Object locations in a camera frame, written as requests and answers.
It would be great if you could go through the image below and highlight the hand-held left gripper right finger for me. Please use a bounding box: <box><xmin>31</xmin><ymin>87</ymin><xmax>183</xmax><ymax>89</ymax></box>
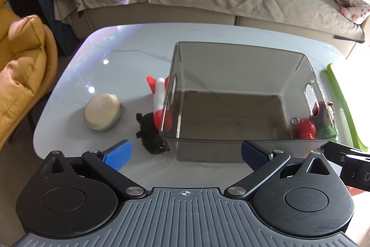
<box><xmin>224</xmin><ymin>139</ymin><xmax>333</xmax><ymax>201</ymax></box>

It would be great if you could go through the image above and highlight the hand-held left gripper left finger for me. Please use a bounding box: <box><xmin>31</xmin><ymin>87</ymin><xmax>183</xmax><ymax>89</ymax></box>
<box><xmin>42</xmin><ymin>139</ymin><xmax>148</xmax><ymax>201</ymax></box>

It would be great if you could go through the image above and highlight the clear grey storage box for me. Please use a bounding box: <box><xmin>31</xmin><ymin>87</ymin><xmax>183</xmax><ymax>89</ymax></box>
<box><xmin>160</xmin><ymin>41</ymin><xmax>333</xmax><ymax>163</ymax></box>

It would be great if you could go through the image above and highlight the lime green box lid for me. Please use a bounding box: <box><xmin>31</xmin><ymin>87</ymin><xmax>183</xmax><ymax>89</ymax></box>
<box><xmin>326</xmin><ymin>62</ymin><xmax>370</xmax><ymax>153</ymax></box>

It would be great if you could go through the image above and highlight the white marble desktop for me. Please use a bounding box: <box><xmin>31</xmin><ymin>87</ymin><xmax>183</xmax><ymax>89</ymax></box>
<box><xmin>33</xmin><ymin>23</ymin><xmax>360</xmax><ymax>166</ymax></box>

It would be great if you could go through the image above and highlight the black plush toy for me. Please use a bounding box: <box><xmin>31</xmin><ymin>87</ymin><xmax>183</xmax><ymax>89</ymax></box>
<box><xmin>135</xmin><ymin>112</ymin><xmax>170</xmax><ymax>154</ymax></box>

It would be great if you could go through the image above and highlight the round beige sponge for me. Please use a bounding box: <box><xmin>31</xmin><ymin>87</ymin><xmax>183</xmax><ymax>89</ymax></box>
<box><xmin>84</xmin><ymin>94</ymin><xmax>125</xmax><ymax>132</ymax></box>

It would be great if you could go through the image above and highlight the green and red knit toy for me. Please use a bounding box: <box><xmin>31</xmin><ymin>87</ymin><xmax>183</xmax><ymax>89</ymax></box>
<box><xmin>311</xmin><ymin>101</ymin><xmax>338</xmax><ymax>140</ymax></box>

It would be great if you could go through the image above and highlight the red toy figure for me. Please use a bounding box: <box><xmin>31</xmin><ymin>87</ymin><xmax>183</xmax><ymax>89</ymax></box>
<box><xmin>298</xmin><ymin>118</ymin><xmax>316</xmax><ymax>140</ymax></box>

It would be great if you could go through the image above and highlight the red and white toy rocket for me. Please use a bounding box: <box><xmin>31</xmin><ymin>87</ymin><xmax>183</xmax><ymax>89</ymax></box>
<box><xmin>146</xmin><ymin>76</ymin><xmax>174</xmax><ymax>132</ymax></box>

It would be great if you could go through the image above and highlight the yellow leather armchair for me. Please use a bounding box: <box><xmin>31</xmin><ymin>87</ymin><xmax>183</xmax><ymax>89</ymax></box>
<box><xmin>0</xmin><ymin>0</ymin><xmax>58</xmax><ymax>149</ymax></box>

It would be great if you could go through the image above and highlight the pink dotted cloth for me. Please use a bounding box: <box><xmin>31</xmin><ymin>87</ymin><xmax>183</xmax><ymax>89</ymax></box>
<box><xmin>337</xmin><ymin>0</ymin><xmax>370</xmax><ymax>25</ymax></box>

